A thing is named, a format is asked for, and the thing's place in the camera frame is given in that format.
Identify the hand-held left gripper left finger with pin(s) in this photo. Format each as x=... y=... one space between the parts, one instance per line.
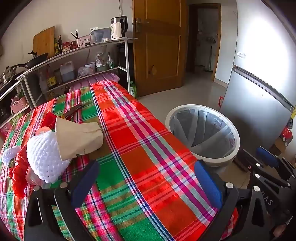
x=85 y=183

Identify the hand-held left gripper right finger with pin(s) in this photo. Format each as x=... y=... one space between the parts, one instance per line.
x=208 y=185

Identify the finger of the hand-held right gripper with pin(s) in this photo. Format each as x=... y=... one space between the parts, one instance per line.
x=267 y=157
x=249 y=162

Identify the white trash bin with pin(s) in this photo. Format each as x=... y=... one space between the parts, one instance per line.
x=227 y=160

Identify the person's right hand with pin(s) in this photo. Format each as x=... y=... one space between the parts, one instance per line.
x=281 y=228

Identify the cardboard box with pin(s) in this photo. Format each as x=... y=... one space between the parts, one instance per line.
x=278 y=148

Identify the small red bag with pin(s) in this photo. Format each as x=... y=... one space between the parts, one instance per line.
x=286 y=133

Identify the brown paper bag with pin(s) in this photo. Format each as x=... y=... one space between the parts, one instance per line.
x=78 y=136

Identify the grey bin liner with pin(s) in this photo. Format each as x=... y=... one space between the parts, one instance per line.
x=203 y=129

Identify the silver refrigerator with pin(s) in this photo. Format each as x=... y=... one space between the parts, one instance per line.
x=254 y=92

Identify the red plastic bag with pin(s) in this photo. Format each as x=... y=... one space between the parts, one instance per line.
x=18 y=178

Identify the plaid tablecloth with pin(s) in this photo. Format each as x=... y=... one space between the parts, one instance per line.
x=143 y=148

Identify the brown snack wrapper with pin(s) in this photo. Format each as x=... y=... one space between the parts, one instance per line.
x=74 y=110

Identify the white crocheted piece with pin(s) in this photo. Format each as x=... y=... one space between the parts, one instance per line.
x=10 y=155

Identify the green carton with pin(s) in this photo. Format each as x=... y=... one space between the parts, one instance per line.
x=16 y=118

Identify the pink carton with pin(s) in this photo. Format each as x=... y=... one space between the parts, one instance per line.
x=4 y=131

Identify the pink woven basket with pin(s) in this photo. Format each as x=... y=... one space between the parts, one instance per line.
x=19 y=105

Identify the pink plastic lid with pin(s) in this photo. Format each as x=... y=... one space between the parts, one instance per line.
x=97 y=80

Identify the green white package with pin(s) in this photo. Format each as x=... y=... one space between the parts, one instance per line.
x=133 y=90

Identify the clear plastic bottle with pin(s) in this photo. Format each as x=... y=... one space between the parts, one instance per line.
x=42 y=83

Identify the soy sauce bottle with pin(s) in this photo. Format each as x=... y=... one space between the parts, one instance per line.
x=51 y=80

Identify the glass jar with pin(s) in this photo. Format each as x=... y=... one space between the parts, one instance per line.
x=58 y=77

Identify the black kitchen appliance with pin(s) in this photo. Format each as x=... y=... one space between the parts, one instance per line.
x=4 y=109

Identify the small metal shelf rack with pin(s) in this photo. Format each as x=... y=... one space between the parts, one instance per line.
x=22 y=92

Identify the crumpled plastic bag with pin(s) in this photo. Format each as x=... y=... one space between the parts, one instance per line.
x=82 y=72

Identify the plastic jug with dark liquid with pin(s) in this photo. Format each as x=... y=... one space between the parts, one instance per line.
x=67 y=72

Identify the white plastic tub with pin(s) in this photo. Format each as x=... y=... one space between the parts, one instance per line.
x=91 y=67

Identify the green bowl with bags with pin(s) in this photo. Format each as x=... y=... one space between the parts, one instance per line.
x=103 y=66

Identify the black induction cooker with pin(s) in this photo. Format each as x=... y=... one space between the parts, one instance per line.
x=10 y=84

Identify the black frying pan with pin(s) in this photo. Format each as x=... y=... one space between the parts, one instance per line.
x=37 y=60

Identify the large metal shelf rack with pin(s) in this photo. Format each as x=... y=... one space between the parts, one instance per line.
x=69 y=52

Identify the steel steamer pot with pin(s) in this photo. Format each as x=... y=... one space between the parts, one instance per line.
x=9 y=74

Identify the red lidded jar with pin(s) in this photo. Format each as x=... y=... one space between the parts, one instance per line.
x=66 y=47
x=73 y=44

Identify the green glass bottle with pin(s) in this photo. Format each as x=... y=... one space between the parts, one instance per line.
x=56 y=46

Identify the dark glass bottle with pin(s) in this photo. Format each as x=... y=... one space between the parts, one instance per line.
x=60 y=44

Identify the pink chopstick holder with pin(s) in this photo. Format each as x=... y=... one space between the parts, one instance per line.
x=83 y=42

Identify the wooden door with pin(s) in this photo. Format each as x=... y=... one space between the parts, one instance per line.
x=159 y=51

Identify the wooden cutting board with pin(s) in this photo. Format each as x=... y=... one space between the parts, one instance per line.
x=44 y=42

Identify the clear plastic container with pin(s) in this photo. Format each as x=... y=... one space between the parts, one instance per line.
x=100 y=35

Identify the white electric kettle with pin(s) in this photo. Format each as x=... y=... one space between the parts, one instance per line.
x=116 y=29

